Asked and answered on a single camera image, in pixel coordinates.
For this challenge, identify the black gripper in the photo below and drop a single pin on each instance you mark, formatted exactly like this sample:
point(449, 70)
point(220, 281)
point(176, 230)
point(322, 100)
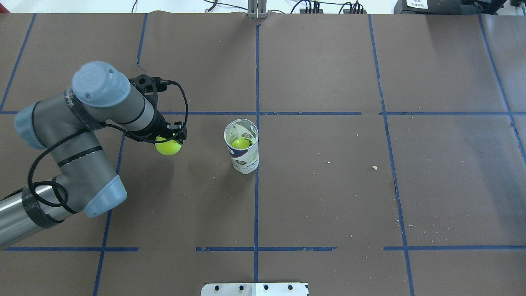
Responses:
point(160, 123)

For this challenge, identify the yellow Roland Garros tennis ball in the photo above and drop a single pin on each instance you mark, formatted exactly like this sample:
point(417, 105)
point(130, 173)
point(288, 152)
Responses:
point(167, 148)

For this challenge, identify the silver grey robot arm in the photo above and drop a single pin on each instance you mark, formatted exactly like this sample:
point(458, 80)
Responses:
point(73, 174)

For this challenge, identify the clear tennis ball can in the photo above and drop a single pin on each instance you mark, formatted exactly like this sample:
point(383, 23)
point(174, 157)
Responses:
point(244, 161)

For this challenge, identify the yellow ball inside can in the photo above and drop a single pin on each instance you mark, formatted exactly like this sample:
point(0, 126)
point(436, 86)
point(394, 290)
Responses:
point(241, 143)

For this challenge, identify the black computer box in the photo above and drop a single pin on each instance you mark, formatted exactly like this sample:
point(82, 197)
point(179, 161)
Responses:
point(437, 7)

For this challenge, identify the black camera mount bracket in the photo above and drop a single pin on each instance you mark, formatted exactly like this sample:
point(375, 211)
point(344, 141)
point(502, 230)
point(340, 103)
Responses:
point(149, 87)

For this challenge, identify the aluminium frame post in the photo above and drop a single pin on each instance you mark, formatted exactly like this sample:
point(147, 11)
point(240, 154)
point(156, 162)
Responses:
point(257, 9)

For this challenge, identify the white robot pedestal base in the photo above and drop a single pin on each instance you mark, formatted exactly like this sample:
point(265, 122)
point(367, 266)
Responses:
point(256, 289)

